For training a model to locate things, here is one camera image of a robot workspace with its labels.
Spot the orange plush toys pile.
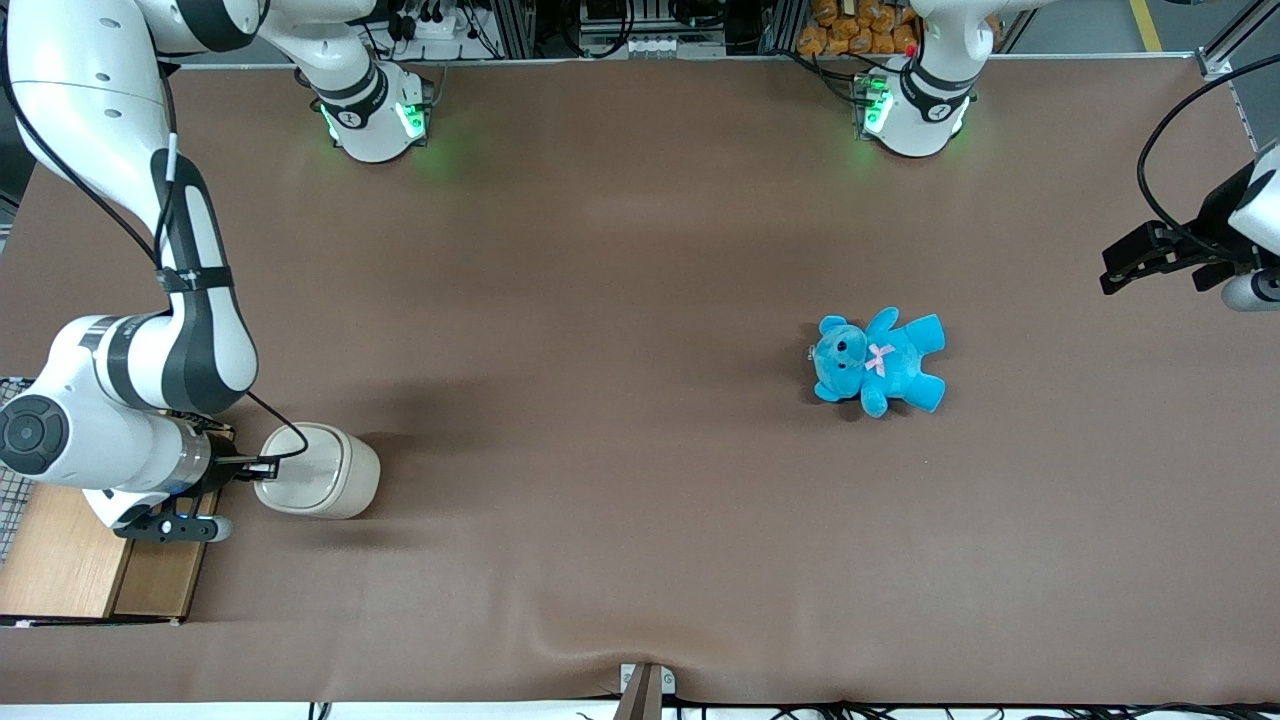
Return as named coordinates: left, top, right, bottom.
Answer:
left=797, top=0, right=923, bottom=58

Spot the wooden board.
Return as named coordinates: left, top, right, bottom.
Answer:
left=0, top=425, right=237, bottom=625

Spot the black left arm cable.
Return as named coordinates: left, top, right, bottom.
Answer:
left=1137, top=53, right=1280, bottom=263

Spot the aluminium frame profile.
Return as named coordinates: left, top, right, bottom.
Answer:
left=1196, top=0, right=1280, bottom=153

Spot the wire mesh basket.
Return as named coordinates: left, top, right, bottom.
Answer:
left=0, top=377, right=39, bottom=566

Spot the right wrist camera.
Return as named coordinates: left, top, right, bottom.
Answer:
left=113, top=513, right=234, bottom=543

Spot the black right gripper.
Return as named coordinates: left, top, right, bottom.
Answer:
left=170, top=412, right=282, bottom=503

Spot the blue teddy bear plush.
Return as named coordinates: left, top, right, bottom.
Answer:
left=812, top=307, right=947, bottom=419

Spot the cream white trash can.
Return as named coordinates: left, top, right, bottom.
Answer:
left=253, top=423, right=382, bottom=521

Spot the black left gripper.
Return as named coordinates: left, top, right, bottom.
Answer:
left=1100, top=160, right=1280, bottom=297

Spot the brown table cloth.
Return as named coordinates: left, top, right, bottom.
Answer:
left=0, top=55, right=1280, bottom=707

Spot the white power strip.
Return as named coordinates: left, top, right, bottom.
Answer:
left=398, top=8, right=475, bottom=43

